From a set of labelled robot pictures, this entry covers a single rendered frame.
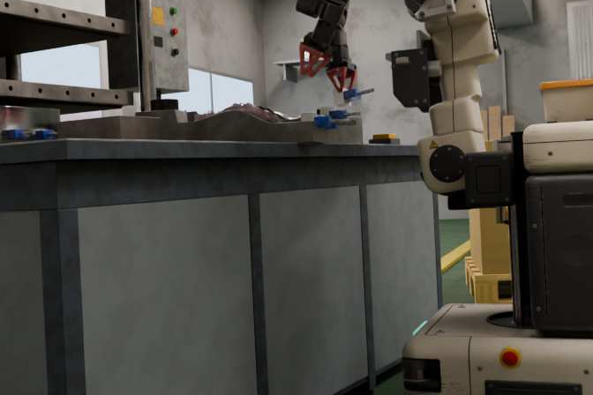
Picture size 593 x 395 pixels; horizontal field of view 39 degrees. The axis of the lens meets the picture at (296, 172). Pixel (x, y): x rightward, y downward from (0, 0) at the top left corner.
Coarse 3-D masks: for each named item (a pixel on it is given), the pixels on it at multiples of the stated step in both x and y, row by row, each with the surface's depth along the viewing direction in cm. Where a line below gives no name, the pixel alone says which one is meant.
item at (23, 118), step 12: (0, 108) 245; (12, 108) 248; (24, 108) 252; (36, 108) 256; (48, 108) 260; (0, 120) 244; (12, 120) 248; (24, 120) 252; (36, 120) 256; (48, 120) 260; (60, 120) 265; (0, 132) 244; (36, 132) 256
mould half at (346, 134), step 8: (288, 120) 255; (296, 120) 254; (360, 120) 270; (344, 128) 260; (352, 128) 265; (360, 128) 270; (336, 136) 255; (344, 136) 260; (352, 136) 265; (360, 136) 270
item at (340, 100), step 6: (336, 90) 264; (348, 90) 262; (354, 90) 261; (366, 90) 261; (372, 90) 260; (336, 96) 264; (342, 96) 263; (348, 96) 262; (354, 96) 261; (360, 96) 264; (336, 102) 263; (342, 102) 262; (348, 102) 265
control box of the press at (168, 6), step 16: (112, 0) 316; (128, 0) 312; (160, 0) 322; (176, 0) 331; (112, 16) 316; (128, 16) 312; (160, 16) 321; (176, 16) 330; (160, 32) 321; (176, 32) 327; (112, 48) 316; (128, 48) 312; (160, 48) 320; (176, 48) 327; (112, 64) 316; (128, 64) 312; (160, 64) 320; (176, 64) 329; (112, 80) 316; (128, 80) 312; (160, 80) 319; (176, 80) 328; (160, 96) 327
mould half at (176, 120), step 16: (144, 112) 230; (160, 112) 229; (176, 112) 229; (224, 112) 225; (240, 112) 224; (176, 128) 228; (192, 128) 227; (208, 128) 226; (224, 128) 225; (240, 128) 224; (256, 128) 223; (272, 128) 222; (288, 128) 221; (304, 128) 220; (320, 128) 230
